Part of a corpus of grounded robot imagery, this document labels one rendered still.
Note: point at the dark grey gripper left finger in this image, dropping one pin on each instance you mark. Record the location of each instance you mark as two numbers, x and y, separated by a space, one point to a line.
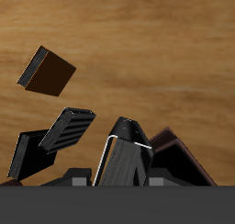
79 174

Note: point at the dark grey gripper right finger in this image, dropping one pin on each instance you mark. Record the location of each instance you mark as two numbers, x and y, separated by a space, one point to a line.
156 173

